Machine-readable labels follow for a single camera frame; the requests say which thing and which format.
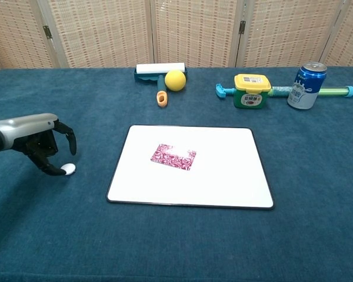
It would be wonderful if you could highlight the black grey left robot hand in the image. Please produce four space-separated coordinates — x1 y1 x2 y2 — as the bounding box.
0 113 77 176

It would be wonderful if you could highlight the pink patterned small packet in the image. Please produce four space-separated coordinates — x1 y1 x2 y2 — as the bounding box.
149 143 197 172

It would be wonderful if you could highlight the white rectangular board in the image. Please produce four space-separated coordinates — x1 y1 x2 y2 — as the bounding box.
106 125 275 210

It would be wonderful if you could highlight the dark blue tablecloth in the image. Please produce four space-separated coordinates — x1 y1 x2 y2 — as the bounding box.
0 66 353 282

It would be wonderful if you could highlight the woven beige folding screen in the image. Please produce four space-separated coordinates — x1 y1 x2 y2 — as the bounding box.
0 0 353 74

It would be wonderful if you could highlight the yellow foam ball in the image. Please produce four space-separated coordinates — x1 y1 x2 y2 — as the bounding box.
164 69 187 92

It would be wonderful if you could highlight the teal green toy water pump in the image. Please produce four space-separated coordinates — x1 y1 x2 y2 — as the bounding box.
215 83 353 100

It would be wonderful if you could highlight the green box with yellow lid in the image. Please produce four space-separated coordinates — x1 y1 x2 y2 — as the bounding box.
234 73 272 109

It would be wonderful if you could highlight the blue white drink can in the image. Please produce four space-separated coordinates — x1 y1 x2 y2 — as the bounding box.
287 61 328 110

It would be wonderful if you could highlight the teal lint roller orange handle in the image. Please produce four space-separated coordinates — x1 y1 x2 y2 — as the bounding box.
134 62 188 109

